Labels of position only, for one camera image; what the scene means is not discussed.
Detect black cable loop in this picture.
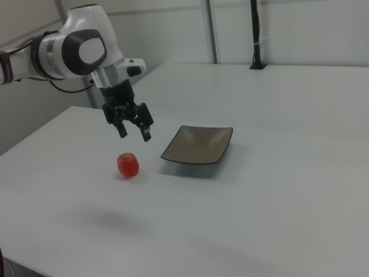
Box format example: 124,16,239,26
48,77,96,94

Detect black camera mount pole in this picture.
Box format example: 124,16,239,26
249,0,268,70

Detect red apple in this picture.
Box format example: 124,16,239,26
116,152,140,179

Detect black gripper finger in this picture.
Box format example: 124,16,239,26
102,103,129,139
128,102,154,143

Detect square brown ceramic plate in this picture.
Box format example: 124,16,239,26
160,125,234,166

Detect white adjacent table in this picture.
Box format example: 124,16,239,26
131,62,369,136

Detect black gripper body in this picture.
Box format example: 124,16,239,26
99,80,137,108

